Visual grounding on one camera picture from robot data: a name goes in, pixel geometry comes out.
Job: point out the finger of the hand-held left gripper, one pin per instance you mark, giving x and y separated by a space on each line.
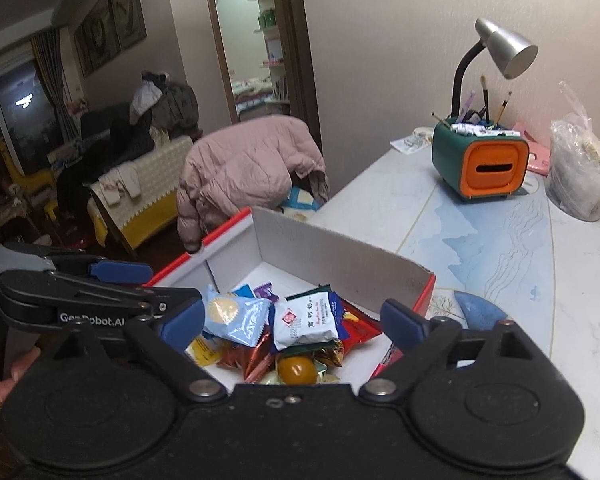
120 271
105 294

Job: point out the red yellow snack packet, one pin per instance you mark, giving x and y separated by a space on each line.
360 327

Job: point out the framed wall picture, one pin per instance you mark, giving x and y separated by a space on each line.
127 7
97 35

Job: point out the small purple candy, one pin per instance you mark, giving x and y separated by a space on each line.
265 291

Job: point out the white wall shelves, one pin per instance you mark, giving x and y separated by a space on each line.
270 35

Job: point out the blue snack packet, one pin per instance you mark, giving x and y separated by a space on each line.
243 291

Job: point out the red cardboard box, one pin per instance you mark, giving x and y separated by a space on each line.
330 255

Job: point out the dark glass window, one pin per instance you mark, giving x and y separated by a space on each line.
20 115

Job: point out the pink puffer jacket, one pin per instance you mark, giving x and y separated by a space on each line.
240 170

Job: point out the paint brush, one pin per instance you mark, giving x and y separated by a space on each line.
504 106
485 99

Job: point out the silver desk lamp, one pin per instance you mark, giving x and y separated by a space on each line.
505 45

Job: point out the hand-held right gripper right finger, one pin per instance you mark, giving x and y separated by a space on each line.
402 323

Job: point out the green snack packet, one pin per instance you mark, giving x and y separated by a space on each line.
310 348

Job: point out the sofa with cream cover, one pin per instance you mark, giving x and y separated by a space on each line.
145 185

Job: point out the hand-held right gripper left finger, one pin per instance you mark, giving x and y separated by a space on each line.
185 323

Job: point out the orange jelly ball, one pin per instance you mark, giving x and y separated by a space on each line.
296 369

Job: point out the grey window curtain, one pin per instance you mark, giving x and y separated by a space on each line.
50 75

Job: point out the dark wooden door frame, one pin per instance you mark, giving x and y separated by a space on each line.
300 60

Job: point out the brown shiny snack packet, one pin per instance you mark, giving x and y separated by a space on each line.
250 355

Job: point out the clear plastic bag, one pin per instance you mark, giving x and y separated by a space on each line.
580 175

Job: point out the white packet red label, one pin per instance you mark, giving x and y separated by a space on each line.
305 327

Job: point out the white printed card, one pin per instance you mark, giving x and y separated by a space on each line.
411 141

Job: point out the light blue packet yellow circle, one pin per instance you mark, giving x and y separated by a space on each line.
235 317

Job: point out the green orange desk organizer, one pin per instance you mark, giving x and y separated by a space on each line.
450 160

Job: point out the person's left hand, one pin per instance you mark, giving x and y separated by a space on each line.
17 372

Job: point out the pink booklet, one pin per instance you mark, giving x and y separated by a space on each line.
537 162

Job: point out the pile of dark clothes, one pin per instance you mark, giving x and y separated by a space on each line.
115 135

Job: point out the row of white tubes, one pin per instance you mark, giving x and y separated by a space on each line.
485 131

